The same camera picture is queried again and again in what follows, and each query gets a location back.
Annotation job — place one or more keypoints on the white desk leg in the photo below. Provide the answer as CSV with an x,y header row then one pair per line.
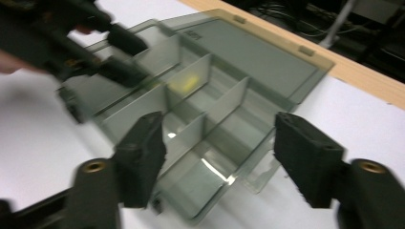
x,y
337,22

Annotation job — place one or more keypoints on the small yellow block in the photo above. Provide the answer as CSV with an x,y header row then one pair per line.
x,y
186,83

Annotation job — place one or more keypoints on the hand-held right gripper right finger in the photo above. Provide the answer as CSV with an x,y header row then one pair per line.
x,y
307,159

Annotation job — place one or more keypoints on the grey transparent compartment box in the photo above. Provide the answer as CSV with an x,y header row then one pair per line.
x,y
229,95

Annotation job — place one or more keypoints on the wooden table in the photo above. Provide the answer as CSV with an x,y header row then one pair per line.
x,y
359,78

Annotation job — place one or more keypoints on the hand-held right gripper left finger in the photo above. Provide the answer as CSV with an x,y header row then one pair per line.
x,y
140,159

